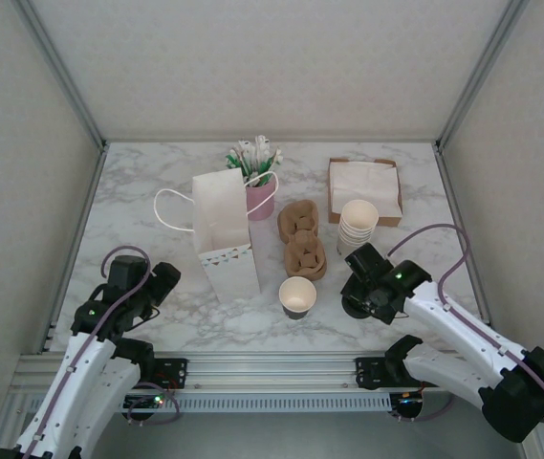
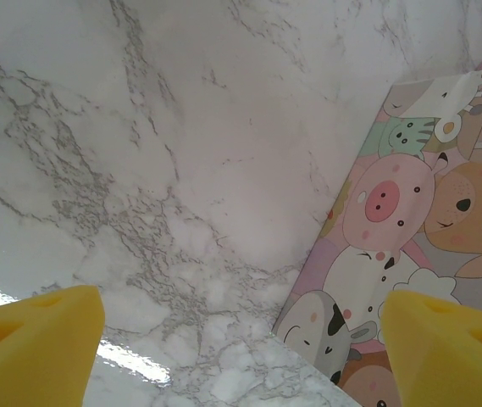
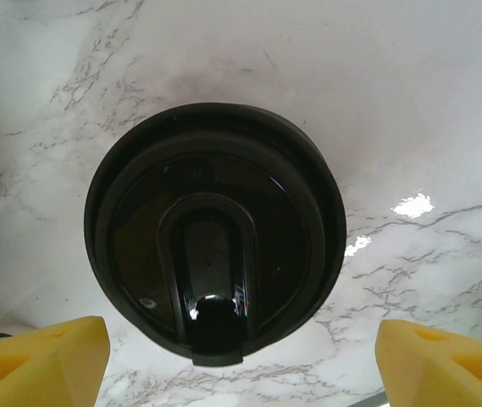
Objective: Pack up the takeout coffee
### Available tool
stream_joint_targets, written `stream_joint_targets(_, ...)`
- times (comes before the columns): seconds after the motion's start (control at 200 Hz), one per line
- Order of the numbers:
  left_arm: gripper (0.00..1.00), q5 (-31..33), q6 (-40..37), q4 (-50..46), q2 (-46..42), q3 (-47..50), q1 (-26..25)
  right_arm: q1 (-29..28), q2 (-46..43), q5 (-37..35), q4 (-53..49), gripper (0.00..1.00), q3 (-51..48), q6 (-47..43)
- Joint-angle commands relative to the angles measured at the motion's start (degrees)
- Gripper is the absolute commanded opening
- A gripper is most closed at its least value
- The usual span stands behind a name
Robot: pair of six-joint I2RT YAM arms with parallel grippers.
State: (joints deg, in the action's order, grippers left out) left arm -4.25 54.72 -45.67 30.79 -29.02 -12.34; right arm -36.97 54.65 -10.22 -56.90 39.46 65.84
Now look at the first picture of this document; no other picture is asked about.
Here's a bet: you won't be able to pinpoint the dark paper coffee cup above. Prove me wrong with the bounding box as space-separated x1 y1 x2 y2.
278 276 318 320

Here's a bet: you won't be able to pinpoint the cartoon animal print paper bag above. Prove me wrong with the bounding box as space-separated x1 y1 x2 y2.
154 166 280 305

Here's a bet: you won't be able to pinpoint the black cup lid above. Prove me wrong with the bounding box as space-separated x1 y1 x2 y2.
340 294 372 320

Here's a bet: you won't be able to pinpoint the box of white napkins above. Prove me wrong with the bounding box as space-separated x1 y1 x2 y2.
327 156 404 227

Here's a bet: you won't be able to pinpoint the stack of white paper cups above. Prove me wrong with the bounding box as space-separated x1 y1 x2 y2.
337 199 381 254

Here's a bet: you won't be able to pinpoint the white paper napkins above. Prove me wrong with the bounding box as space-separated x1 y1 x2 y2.
331 161 404 216

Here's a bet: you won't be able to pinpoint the brown pulp cup carrier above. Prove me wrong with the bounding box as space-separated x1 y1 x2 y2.
276 200 329 279

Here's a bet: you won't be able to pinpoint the pink cup holder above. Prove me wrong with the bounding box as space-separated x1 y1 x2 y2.
245 184 277 222

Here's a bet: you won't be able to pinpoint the green paper sachets bunch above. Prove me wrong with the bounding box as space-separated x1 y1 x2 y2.
226 150 275 187

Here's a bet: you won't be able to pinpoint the rear table edge strip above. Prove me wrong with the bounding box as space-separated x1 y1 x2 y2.
103 137 440 144

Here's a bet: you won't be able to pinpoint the aluminium side rail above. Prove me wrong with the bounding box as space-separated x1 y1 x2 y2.
36 141 110 355
433 141 492 331

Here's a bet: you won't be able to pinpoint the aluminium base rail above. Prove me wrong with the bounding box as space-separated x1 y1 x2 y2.
17 351 454 396

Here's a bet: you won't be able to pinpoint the grey slotted cable duct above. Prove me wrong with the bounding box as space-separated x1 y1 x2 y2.
122 394 392 412

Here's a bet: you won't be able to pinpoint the aluminium corner post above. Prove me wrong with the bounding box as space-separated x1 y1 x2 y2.
15 0 110 149
436 0 533 149

